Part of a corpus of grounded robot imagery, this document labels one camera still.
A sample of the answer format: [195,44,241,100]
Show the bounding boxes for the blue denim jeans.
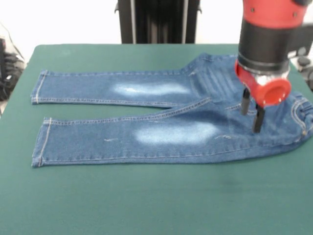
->
[30,53,313,169]

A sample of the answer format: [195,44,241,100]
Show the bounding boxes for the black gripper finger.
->
[251,103,266,134]
[240,88,250,116]

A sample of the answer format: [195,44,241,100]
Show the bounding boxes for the dark green table cloth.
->
[0,43,313,235]

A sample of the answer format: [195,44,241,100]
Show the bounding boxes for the black wheeled stand base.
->
[296,57,313,93]
[0,36,27,101]

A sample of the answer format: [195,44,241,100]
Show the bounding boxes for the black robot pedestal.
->
[113,0,203,45]

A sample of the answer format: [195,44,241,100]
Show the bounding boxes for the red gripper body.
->
[234,59,292,108]

